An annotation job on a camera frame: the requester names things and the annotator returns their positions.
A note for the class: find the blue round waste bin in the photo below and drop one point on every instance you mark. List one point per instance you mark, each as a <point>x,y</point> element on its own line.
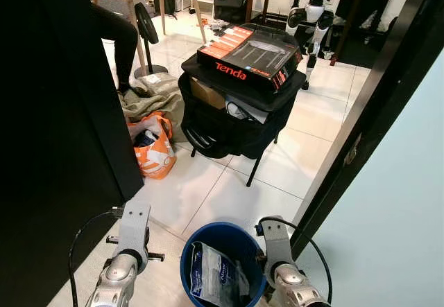
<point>222,232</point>

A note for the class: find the orange white shopping bag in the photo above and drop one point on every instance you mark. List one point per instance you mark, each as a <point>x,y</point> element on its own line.
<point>156,161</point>

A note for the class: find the beige crumpled blanket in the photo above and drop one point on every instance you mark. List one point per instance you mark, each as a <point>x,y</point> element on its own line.
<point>156,95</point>

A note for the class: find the white plastic item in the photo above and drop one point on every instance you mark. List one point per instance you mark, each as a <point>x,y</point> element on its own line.
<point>244,111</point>

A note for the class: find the brown cardboard box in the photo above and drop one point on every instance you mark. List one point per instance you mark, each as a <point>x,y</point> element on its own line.
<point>207,93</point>

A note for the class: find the black door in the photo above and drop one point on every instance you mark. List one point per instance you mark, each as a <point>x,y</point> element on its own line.
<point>55,113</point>

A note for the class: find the black orange Tenda box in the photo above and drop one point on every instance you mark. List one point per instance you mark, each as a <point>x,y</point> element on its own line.
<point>253,57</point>

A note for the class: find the person in black trousers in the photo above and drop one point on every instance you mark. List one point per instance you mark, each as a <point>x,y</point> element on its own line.
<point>118,33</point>

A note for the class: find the black standing fan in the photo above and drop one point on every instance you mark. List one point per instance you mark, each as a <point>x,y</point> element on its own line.
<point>146,23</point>

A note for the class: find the white black humanoid robot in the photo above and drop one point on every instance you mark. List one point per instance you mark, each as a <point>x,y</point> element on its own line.
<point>316,16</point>

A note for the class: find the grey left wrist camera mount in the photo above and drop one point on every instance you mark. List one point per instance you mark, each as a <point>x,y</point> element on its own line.
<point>135,227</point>

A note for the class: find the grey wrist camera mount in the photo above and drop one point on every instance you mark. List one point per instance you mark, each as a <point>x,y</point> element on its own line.
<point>135,227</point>
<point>276,241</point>

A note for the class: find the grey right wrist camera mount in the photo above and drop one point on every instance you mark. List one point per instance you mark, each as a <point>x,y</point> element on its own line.
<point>276,241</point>

